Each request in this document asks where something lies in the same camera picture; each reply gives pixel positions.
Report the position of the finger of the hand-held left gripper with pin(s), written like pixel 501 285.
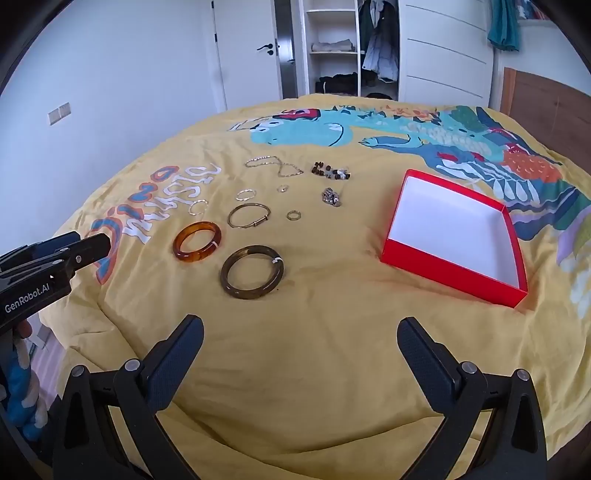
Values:
pixel 92 249
pixel 51 244

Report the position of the yellow printed blanket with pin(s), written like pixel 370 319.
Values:
pixel 323 332

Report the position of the white door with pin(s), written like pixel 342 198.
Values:
pixel 244 27

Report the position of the white light switch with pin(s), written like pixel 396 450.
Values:
pixel 59 113

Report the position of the red cardboard box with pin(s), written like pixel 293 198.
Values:
pixel 452 230

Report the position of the hanging clothes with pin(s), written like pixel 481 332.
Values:
pixel 381 50

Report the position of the folded dark clothes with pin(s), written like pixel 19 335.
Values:
pixel 337 84

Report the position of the amber resin bangle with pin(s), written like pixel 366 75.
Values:
pixel 178 244

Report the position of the teal hanging cloth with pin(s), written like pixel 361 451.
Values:
pixel 503 25

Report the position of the silver charm cluster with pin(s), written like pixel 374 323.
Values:
pixel 331 197

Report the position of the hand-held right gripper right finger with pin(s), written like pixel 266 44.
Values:
pixel 427 360

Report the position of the dark olive bangle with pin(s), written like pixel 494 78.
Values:
pixel 225 276

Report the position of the wooden headboard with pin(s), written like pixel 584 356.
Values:
pixel 545 106

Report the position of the folded beige clothes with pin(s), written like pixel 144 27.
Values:
pixel 332 46

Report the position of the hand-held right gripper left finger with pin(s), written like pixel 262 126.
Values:
pixel 173 364

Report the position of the white wardrobe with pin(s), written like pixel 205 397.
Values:
pixel 443 46

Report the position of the person's left hand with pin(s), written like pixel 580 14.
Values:
pixel 22 330

